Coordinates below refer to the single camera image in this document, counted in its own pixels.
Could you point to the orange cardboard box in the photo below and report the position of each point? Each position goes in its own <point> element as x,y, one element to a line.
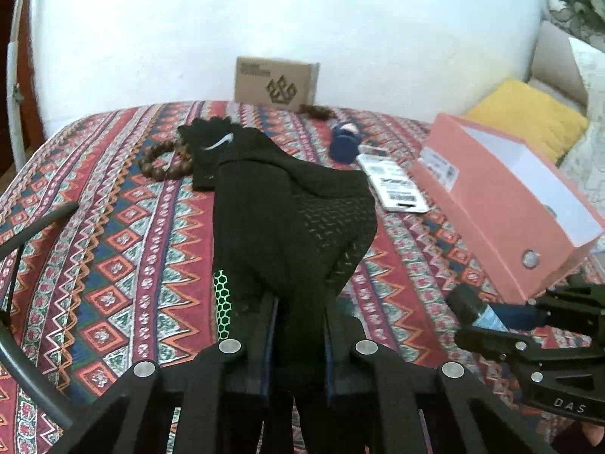
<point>491,227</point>

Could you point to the cream floral cloth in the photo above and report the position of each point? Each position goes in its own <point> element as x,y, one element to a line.
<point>591,118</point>

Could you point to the small dark bottle blue label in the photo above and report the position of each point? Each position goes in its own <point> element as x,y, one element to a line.
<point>475,310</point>

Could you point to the navy blue small jar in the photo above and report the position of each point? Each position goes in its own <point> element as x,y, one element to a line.
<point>344,144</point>

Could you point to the black glove with green pattern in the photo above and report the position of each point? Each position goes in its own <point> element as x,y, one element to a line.
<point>283,227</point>

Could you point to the large white barcode card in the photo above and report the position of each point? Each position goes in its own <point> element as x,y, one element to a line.
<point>394,184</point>

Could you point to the person's right hand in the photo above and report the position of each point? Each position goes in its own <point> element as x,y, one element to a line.
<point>588,437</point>

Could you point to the white pipe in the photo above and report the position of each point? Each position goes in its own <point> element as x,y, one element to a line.
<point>16,56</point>

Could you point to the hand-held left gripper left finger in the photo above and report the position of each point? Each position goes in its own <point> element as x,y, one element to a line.
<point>250,369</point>

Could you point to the beige pillow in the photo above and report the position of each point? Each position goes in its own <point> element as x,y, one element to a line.
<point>557,61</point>

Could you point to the small white label card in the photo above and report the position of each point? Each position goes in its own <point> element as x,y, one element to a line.
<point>373,152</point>

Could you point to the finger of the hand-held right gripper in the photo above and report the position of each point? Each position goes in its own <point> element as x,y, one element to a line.
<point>567,302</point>
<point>543,378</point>

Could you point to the brown cardboard box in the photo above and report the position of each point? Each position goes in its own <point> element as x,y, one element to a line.
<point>274,83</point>

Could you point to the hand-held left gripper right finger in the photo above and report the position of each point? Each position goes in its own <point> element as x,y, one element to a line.
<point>349,369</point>

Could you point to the black glove with white logo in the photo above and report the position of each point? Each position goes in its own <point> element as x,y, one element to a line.
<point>208,151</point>

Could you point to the yellow pillow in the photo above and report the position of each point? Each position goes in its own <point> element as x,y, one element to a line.
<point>529,118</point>

